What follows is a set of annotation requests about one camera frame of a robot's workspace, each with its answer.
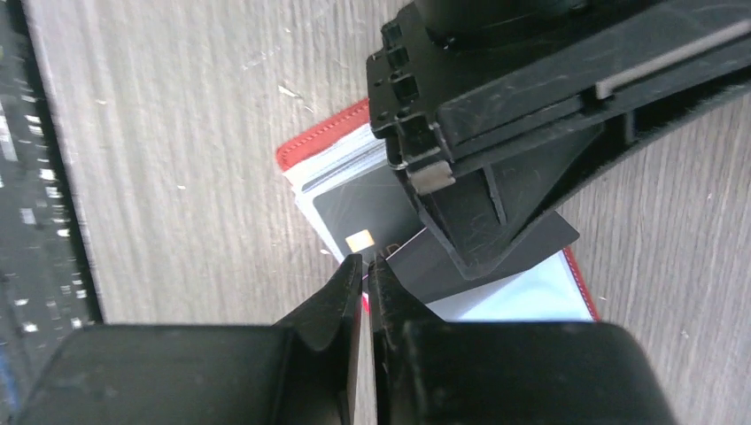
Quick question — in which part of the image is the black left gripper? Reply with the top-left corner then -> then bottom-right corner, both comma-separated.
367,1 -> 750,280

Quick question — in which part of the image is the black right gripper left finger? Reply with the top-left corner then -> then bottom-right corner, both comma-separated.
14,254 -> 363,424

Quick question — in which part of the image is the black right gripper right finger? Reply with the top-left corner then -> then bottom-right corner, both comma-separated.
368,259 -> 676,424

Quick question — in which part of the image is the black credit card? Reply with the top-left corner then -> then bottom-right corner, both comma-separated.
383,212 -> 581,305
313,166 -> 423,263

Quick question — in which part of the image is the red leather card holder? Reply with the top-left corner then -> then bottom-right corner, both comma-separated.
275,100 -> 599,321

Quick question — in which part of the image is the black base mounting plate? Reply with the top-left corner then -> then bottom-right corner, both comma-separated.
1,1 -> 102,421

